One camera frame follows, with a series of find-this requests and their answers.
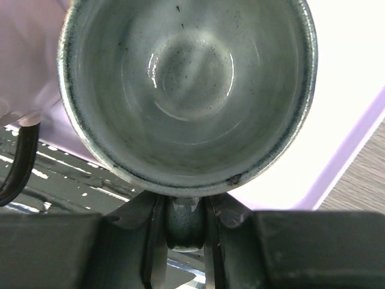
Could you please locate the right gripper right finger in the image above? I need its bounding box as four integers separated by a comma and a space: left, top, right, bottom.
204, 193, 265, 289

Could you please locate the lavender plastic tray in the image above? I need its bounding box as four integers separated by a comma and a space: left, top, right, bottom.
1, 1, 384, 210

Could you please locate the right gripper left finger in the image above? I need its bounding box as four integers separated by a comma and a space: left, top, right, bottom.
100, 191, 168, 288

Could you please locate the clear purple glass mug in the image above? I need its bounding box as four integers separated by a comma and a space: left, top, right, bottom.
0, 81, 66, 207

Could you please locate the grey green ceramic mug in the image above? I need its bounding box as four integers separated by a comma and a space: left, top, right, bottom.
58, 1, 318, 252

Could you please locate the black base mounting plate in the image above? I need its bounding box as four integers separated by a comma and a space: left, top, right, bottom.
0, 125, 208, 289

